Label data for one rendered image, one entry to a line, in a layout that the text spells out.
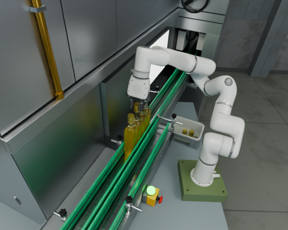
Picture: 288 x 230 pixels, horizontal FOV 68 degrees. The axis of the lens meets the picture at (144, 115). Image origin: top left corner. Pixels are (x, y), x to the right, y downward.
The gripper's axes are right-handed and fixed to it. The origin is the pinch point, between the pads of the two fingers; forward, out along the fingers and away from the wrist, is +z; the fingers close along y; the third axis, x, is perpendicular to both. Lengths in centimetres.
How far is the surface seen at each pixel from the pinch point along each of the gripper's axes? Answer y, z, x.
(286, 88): 140, 38, 315
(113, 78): -12.1, -11.9, -3.9
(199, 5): 3, -52, 96
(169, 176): 23.7, 42.5, 8.8
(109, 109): -12.2, 3.7, -5.7
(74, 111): -15.5, -2.7, -28.4
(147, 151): 8.1, 29.5, 7.0
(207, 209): 48, 45, -1
